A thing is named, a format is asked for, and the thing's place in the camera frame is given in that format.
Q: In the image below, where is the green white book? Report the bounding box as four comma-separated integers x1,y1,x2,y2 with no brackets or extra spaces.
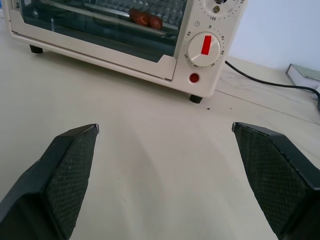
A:
285,63,320,90

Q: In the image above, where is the timer knob with red mark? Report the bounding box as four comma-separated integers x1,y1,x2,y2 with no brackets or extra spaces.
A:
186,31,222,68

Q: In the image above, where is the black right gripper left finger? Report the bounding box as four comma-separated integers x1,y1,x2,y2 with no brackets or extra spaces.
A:
0,123,100,240

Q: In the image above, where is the black power cable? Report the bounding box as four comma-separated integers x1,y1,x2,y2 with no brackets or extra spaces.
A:
224,60,320,111

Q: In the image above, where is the metal oven rack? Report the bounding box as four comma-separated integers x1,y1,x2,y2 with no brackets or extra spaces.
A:
41,0,179,38

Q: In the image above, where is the brown sausage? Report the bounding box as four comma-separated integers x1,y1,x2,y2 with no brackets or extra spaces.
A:
128,8,163,31

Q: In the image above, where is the glass oven door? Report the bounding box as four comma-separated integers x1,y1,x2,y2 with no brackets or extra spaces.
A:
6,0,189,81

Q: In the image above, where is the cream toaster oven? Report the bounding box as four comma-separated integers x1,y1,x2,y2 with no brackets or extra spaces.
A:
0,0,250,104

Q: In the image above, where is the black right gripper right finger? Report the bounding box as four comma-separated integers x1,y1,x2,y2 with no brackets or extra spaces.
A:
231,121,320,240

